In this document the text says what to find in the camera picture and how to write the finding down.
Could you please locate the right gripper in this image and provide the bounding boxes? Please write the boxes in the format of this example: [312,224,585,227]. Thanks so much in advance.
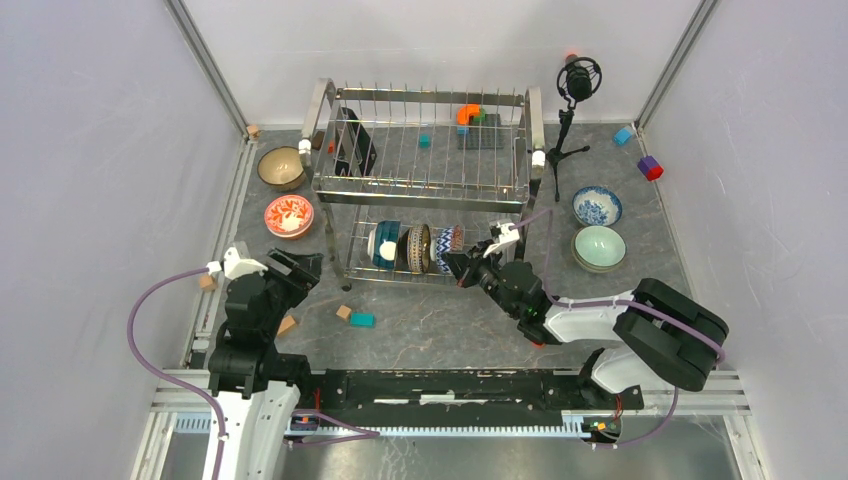
[442,239,519,319]

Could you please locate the blue zigzag patterned bowl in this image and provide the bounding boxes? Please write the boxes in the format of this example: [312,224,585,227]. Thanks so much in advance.
[430,225,464,274]

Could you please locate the dark patterned bowl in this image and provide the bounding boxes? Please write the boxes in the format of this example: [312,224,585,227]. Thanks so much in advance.
[407,224,431,274]

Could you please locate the pink patterned bowl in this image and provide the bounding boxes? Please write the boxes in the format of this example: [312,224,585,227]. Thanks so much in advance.
[264,194,315,231]

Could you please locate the teal white cup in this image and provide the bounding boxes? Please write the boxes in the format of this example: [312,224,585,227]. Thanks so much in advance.
[367,220,401,270]

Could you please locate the brown glazed bowl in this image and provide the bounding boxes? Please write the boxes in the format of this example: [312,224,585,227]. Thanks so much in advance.
[257,146,306,191]

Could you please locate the steel two-tier dish rack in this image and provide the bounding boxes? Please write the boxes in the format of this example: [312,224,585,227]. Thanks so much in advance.
[299,78,546,291]

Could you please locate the celadon green bowl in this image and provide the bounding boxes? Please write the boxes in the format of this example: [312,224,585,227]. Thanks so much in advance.
[571,231,627,274]

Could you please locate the pale green bowl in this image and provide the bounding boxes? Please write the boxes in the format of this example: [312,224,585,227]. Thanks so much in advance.
[573,225,627,268]

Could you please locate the blue white floral bowl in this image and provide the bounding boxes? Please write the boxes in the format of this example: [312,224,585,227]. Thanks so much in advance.
[572,186,623,227]

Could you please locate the orange plastic bowl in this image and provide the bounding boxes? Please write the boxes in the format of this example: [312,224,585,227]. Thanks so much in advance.
[269,225,311,240]

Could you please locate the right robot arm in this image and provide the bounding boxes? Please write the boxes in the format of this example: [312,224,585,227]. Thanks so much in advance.
[439,242,730,408]

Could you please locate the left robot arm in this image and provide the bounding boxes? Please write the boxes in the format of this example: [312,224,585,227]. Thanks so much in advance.
[203,243,323,479]

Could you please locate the tan wooden block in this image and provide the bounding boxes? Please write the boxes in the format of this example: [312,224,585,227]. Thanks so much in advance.
[276,315,298,337]

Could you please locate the small tan cube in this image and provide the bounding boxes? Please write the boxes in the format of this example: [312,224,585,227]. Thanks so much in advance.
[336,305,353,322]

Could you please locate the teal block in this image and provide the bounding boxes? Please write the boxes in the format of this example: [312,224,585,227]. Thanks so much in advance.
[349,312,376,328]

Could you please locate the tan wooden cube left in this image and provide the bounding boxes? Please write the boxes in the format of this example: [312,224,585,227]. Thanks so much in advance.
[198,274,218,292]

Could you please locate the black bowl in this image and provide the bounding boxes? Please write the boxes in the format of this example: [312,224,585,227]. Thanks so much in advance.
[333,107,378,177]

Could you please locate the dark brown block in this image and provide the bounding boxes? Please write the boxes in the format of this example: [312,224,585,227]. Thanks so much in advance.
[311,131,325,151]

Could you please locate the orange arch brick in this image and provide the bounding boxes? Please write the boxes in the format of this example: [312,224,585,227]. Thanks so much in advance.
[456,104,482,127]

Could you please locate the light blue block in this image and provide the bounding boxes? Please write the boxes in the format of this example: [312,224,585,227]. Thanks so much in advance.
[612,125,636,146]

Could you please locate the purple and red block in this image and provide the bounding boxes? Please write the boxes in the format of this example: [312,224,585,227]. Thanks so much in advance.
[637,155,664,182]

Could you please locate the black microphone on tripod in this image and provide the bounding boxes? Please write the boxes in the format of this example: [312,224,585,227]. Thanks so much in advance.
[531,54,603,203]

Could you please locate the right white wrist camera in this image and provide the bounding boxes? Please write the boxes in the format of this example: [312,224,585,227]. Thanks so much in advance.
[483,219,521,258]

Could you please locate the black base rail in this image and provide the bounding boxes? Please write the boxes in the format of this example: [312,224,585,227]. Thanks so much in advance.
[298,369,644,428]

